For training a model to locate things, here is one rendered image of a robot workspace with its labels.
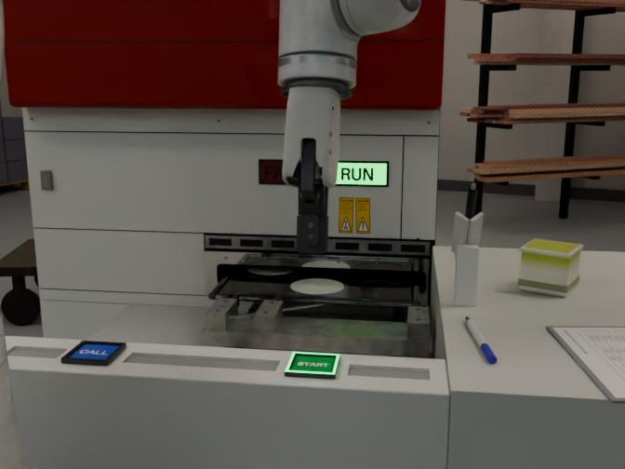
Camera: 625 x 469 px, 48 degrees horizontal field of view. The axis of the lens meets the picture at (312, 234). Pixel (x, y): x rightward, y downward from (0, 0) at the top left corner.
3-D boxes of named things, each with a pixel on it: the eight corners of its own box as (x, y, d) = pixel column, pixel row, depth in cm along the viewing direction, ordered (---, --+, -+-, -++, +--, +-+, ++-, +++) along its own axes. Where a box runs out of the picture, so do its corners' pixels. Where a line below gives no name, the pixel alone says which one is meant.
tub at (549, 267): (531, 278, 111) (534, 237, 109) (579, 287, 107) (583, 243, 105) (515, 290, 105) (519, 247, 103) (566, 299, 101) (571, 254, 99)
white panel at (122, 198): (45, 296, 149) (28, 105, 140) (432, 314, 138) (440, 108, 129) (37, 301, 146) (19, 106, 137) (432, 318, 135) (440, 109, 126)
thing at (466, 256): (448, 293, 104) (453, 205, 101) (475, 294, 103) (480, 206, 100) (451, 306, 98) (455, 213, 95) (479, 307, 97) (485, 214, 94)
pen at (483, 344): (463, 314, 92) (488, 355, 78) (471, 314, 92) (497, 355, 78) (462, 321, 92) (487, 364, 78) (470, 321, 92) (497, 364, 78)
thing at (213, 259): (207, 294, 141) (206, 248, 139) (427, 303, 135) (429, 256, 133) (205, 297, 139) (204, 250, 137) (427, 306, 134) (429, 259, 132)
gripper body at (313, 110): (289, 90, 80) (287, 188, 80) (272, 71, 70) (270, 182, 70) (354, 90, 79) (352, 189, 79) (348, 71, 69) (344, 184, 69)
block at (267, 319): (264, 314, 119) (263, 298, 119) (284, 315, 119) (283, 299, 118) (254, 331, 112) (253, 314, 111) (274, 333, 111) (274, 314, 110)
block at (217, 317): (219, 313, 120) (218, 296, 120) (237, 314, 120) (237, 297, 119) (206, 329, 113) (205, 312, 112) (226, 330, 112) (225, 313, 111)
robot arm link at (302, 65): (285, 71, 80) (285, 98, 80) (271, 52, 71) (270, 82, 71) (359, 71, 78) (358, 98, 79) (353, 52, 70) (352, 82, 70)
